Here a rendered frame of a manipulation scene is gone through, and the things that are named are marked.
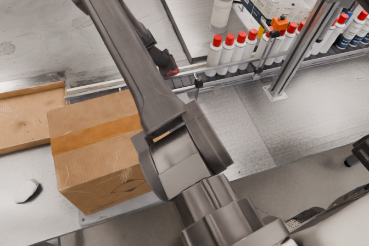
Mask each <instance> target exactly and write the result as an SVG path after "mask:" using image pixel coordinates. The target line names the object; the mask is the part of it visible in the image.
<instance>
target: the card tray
mask: <svg viewBox="0 0 369 246"><path fill-rule="evenodd" d="M64 96H66V86H65V84H64V82H63V81H59V82H53V83H47V84H44V85H38V86H32V87H27V88H21V89H17V90H12V91H6V92H1V93H0V155H2V154H6V153H11V152H15V151H18V150H23V149H27V148H31V147H36V146H40V145H43V144H48V143H50V139H51V138H50V134H49V127H48V119H47V111H48V110H52V109H56V108H60V107H64V106H67V105H68V101H67V100H65V99H64Z"/></svg>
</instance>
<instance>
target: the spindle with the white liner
mask: <svg viewBox="0 0 369 246"><path fill-rule="evenodd" d="M232 2H233V0H214V6H213V12H212V16H211V20H210V25H209V29H210V30H211V31H212V32H214V33H223V32H225V31H226V26H227V22H228V18H229V15H230V11H231V6H232Z"/></svg>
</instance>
